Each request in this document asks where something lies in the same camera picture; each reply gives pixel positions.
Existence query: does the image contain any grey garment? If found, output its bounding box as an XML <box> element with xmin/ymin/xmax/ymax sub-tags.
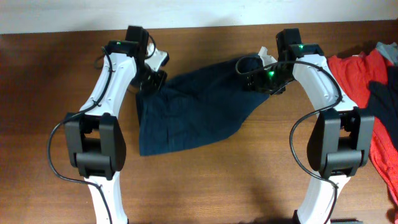
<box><xmin>376</xmin><ymin>42</ymin><xmax>398</xmax><ymax>66</ymax></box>

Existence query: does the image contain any dark blue shirt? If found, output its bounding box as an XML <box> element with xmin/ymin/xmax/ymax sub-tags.
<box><xmin>136</xmin><ymin>54</ymin><xmax>268</xmax><ymax>156</ymax></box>

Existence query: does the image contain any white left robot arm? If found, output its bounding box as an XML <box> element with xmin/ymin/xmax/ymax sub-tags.
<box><xmin>64</xmin><ymin>26</ymin><xmax>169</xmax><ymax>223</ymax></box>

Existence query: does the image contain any black garment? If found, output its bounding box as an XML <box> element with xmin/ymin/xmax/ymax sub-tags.
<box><xmin>368</xmin><ymin>66</ymin><xmax>397</xmax><ymax>149</ymax></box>

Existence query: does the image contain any red garment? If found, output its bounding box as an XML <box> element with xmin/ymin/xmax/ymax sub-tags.
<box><xmin>326</xmin><ymin>49</ymin><xmax>398</xmax><ymax>206</ymax></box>

